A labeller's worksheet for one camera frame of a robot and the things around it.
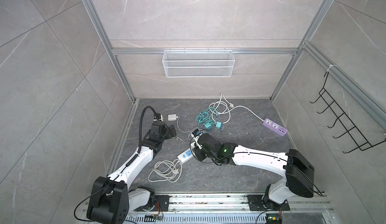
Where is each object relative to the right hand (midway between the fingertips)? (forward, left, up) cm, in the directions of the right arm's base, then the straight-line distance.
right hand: (195, 147), depth 81 cm
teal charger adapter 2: (+20, -9, -9) cm, 24 cm away
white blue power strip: (-1, +6, -8) cm, 10 cm away
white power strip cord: (-9, +14, -9) cm, 19 cm away
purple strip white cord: (+38, -20, -12) cm, 44 cm away
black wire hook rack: (-3, -67, +21) cm, 71 cm away
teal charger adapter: (+21, -17, -9) cm, 28 cm away
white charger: (+28, +16, -9) cm, 34 cm away
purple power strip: (+19, -55, -10) cm, 59 cm away
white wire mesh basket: (+53, -4, +18) cm, 56 cm away
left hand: (+13, +17, +4) cm, 22 cm away
